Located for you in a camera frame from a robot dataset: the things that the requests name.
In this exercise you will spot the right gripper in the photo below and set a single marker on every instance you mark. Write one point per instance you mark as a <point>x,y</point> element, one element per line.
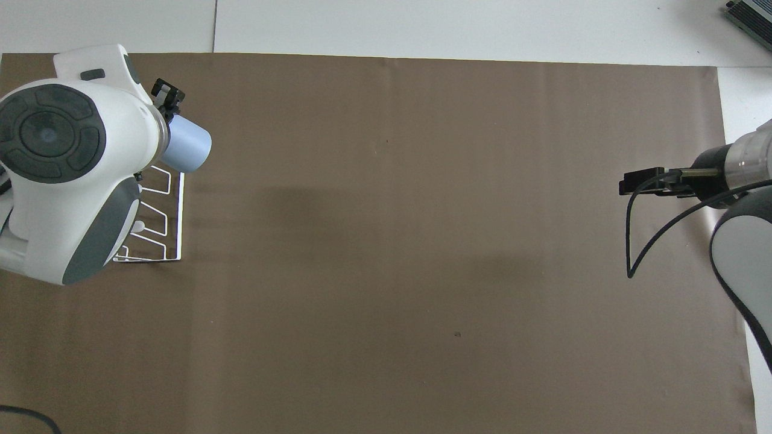
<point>710,181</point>

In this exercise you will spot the light blue cup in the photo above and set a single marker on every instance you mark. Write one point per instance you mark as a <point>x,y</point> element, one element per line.
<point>188,144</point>

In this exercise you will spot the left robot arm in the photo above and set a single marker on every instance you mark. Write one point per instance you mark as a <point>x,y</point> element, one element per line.
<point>72,199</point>

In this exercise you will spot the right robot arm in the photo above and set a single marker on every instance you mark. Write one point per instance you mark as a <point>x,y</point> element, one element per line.
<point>739,247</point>

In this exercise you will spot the grey ribbed metal box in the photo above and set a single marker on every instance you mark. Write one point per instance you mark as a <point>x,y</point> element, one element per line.
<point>754,15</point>

